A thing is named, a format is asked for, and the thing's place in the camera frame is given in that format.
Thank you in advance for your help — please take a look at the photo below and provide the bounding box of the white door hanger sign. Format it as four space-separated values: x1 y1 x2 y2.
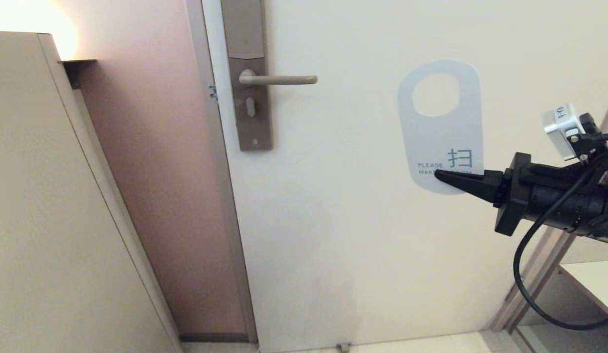
397 59 484 195

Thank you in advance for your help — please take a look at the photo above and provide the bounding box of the white room door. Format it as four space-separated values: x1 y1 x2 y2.
201 0 608 351

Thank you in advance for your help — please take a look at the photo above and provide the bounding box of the grey-brown door lock plate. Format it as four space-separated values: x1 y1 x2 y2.
221 0 274 151

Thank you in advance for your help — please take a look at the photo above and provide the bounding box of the beige cabinet panel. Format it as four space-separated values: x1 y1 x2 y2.
0 31 182 353

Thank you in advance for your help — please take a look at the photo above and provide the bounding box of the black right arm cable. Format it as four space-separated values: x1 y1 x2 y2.
512 164 608 330

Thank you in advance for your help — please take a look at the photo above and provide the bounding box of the beige lever door handle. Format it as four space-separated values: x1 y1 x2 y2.
239 70 318 87

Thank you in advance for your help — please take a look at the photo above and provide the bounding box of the dark wall baseboard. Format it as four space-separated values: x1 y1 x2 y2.
179 333 250 343

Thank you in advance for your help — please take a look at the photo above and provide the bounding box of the dark wall lamp shelf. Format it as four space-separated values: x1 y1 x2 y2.
60 59 97 90

